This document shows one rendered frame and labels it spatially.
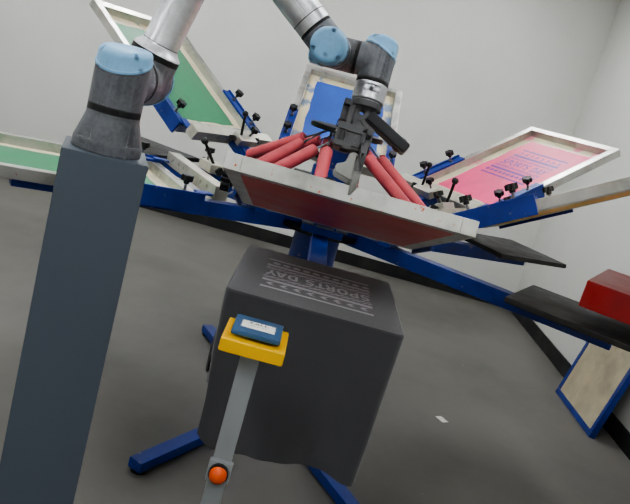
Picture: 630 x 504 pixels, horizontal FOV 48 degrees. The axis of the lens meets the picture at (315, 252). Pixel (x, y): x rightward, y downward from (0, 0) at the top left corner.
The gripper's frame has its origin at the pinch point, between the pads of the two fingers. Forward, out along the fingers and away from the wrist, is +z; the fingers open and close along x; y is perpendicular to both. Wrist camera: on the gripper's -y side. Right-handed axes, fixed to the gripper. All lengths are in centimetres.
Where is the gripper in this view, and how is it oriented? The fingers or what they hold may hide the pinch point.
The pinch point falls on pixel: (352, 191)
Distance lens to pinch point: 159.6
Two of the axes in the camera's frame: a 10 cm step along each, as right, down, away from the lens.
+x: 0.5, -0.3, -10.0
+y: -9.6, -2.6, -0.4
